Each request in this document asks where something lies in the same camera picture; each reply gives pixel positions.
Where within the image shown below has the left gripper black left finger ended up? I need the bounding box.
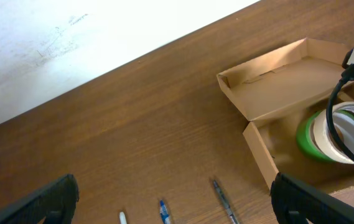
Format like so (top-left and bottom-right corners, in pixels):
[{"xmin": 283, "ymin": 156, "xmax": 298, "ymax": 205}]
[{"xmin": 0, "ymin": 174, "xmax": 79, "ymax": 224}]

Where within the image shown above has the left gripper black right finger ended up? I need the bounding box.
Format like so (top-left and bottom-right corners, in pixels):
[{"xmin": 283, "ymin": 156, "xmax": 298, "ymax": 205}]
[{"xmin": 270, "ymin": 173, "xmax": 354, "ymax": 224}]

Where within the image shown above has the green tape roll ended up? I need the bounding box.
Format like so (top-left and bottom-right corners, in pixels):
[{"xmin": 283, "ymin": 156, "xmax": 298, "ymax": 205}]
[{"xmin": 296, "ymin": 110, "xmax": 354, "ymax": 164}]

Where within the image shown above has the beige masking tape roll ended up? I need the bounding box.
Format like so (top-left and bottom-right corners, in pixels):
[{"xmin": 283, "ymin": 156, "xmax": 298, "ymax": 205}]
[{"xmin": 313, "ymin": 101, "xmax": 354, "ymax": 164}]

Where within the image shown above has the cardboard box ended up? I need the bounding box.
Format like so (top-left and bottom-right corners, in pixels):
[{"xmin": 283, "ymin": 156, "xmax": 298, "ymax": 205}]
[{"xmin": 217, "ymin": 39, "xmax": 354, "ymax": 192}]

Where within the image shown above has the black ballpoint pen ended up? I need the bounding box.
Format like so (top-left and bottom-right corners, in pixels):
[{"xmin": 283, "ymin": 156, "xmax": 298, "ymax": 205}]
[{"xmin": 212, "ymin": 179, "xmax": 239, "ymax": 224}]

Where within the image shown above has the blue ballpoint pen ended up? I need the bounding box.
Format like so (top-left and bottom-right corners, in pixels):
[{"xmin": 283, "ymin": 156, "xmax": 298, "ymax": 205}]
[{"xmin": 159, "ymin": 200, "xmax": 172, "ymax": 224}]

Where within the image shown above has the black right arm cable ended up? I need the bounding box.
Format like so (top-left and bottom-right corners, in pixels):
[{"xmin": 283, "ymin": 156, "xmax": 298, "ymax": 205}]
[{"xmin": 325, "ymin": 64, "xmax": 354, "ymax": 175}]

